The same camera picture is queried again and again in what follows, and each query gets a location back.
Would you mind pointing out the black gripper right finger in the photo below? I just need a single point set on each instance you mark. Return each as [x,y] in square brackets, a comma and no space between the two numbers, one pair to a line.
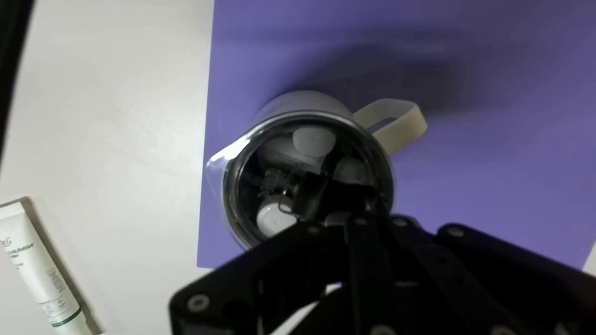
[484,286]

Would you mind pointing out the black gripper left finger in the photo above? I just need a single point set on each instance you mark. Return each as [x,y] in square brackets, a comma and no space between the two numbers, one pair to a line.
[248,292]

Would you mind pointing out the silver cup with lid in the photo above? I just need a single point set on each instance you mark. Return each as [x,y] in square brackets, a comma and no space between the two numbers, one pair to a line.
[298,143]

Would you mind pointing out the black duffel bag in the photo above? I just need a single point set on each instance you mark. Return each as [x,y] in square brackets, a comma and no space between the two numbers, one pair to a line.
[9,50]

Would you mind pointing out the purple paper mat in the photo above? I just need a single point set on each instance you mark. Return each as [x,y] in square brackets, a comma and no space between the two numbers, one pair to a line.
[495,156]

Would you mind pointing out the white cream tube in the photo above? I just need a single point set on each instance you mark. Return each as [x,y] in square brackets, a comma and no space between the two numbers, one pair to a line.
[37,273]

